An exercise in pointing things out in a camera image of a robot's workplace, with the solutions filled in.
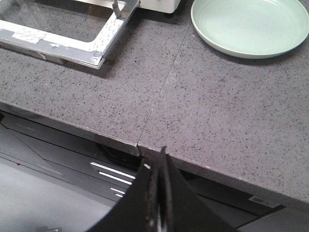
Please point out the pale green plate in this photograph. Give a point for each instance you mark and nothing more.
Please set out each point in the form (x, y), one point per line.
(252, 29)

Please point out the white Toshiba toaster oven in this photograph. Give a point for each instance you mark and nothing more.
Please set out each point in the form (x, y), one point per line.
(164, 6)

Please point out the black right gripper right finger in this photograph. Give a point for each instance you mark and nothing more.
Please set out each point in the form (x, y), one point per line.
(181, 210)

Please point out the dark cabinet under counter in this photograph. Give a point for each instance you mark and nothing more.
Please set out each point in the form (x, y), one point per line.
(109, 173)

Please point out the white oven door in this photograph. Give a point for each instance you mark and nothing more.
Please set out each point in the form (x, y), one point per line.
(78, 31)

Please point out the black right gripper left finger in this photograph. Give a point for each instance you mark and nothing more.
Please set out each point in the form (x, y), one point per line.
(137, 211)

